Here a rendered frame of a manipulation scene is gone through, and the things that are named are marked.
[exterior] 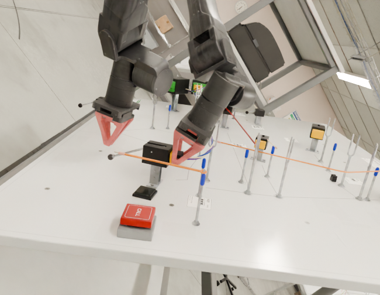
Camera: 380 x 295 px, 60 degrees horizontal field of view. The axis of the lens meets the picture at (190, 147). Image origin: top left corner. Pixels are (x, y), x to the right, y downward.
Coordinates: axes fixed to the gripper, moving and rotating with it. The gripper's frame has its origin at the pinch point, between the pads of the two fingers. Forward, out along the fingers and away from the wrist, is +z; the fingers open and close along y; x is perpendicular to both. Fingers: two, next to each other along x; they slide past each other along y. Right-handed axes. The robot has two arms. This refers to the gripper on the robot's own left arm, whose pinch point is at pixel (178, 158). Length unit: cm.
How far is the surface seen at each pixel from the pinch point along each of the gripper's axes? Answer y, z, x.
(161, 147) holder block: -1.0, -0.5, 4.2
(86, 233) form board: -22.4, 9.6, 5.6
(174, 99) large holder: 76, 10, 16
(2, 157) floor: 93, 101, 90
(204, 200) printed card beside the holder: -3.1, 3.4, -9.4
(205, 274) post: 22, 39, -27
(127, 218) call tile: -21.0, 4.1, 1.3
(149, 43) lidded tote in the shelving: 671, 94, 202
